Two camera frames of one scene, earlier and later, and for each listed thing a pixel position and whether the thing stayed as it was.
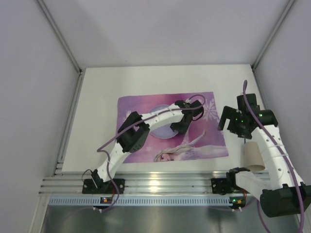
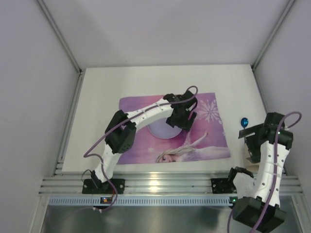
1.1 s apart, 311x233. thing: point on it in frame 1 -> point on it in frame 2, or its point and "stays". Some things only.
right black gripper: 230,116 -> 249,132
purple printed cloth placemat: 203,138 stays
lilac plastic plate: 164,131 stays
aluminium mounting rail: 69,182 stays
